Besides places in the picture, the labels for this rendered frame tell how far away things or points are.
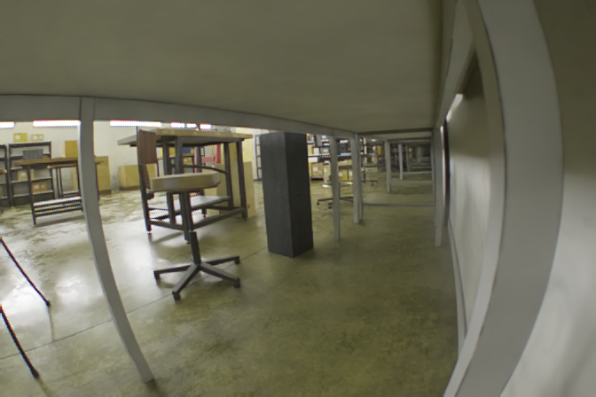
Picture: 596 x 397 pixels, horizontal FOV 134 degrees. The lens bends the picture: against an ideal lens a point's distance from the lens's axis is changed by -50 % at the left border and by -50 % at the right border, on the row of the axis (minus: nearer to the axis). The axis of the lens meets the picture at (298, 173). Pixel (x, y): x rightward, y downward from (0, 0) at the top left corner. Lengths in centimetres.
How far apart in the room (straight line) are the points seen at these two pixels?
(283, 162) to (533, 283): 155
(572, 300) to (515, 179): 20
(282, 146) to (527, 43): 155
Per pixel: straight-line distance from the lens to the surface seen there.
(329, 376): 89
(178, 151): 218
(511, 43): 16
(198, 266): 155
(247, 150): 831
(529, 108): 16
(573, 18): 31
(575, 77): 31
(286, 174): 162
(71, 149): 491
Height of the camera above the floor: 67
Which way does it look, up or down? 4 degrees down
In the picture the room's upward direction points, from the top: 4 degrees counter-clockwise
